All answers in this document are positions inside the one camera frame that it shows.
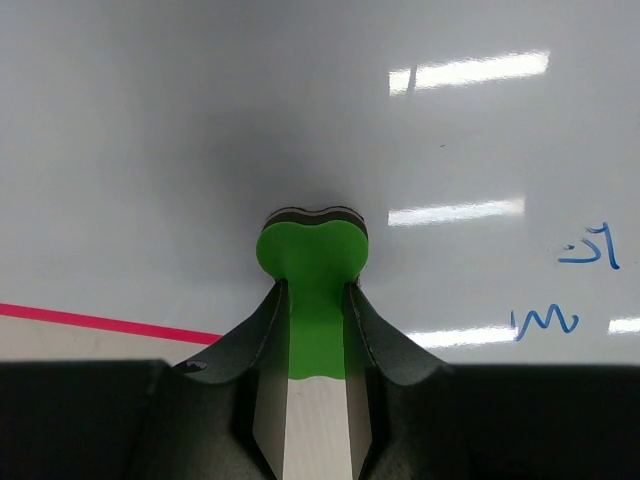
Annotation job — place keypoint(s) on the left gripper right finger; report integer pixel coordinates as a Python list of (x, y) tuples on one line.
[(412, 415)]

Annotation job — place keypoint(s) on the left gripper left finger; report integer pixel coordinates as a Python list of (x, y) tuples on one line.
[(220, 414)]

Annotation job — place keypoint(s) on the green whiteboard eraser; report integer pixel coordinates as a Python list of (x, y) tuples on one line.
[(317, 253)]

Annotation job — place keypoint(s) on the pink framed whiteboard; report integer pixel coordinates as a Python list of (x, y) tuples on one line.
[(492, 148)]

